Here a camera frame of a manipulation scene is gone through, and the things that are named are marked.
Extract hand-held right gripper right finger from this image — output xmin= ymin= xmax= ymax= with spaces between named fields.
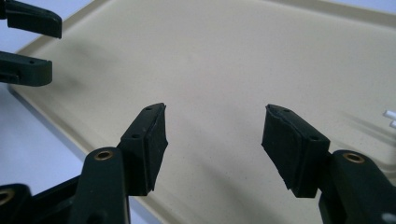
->
xmin=262 ymin=105 xmax=331 ymax=199

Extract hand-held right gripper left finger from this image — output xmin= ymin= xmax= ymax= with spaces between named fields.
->
xmin=117 ymin=103 xmax=169 ymax=197

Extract beige plastic tray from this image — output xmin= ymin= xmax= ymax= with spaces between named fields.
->
xmin=7 ymin=0 xmax=396 ymax=224

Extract white board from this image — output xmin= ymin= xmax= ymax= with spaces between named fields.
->
xmin=0 ymin=0 xmax=396 ymax=224

